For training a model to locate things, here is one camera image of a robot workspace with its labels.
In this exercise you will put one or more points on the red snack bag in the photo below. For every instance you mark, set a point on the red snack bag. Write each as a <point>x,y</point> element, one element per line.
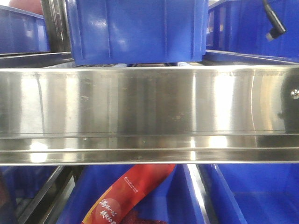
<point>126,192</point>

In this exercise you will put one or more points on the blue bin upper right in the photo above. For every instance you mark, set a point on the blue bin upper right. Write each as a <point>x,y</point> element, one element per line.
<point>242,26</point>

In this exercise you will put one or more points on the blue bin upper left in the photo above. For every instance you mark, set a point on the blue bin upper left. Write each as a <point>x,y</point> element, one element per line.
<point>22,31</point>

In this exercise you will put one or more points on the blue bin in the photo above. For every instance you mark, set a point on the blue bin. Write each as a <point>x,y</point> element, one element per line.
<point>253,193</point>
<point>22,31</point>
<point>137,31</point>
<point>172,201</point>
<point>242,26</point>

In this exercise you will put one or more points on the steel shelf divider bar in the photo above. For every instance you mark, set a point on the steel shelf divider bar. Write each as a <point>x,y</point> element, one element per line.
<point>201,195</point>

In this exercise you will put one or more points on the blue bin lower middle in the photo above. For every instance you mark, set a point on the blue bin lower middle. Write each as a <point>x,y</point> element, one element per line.
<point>172,201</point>

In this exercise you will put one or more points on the stainless steel shelf rail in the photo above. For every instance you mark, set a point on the stainless steel shelf rail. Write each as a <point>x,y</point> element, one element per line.
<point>191,114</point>

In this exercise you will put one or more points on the blue bin lower right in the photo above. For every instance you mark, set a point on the blue bin lower right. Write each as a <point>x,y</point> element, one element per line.
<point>253,193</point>

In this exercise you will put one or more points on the silver screw on rail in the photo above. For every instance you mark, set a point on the silver screw on rail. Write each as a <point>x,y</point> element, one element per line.
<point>295,93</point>

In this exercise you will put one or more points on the blue bin upper middle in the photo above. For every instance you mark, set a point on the blue bin upper middle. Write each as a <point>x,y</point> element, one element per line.
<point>137,31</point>

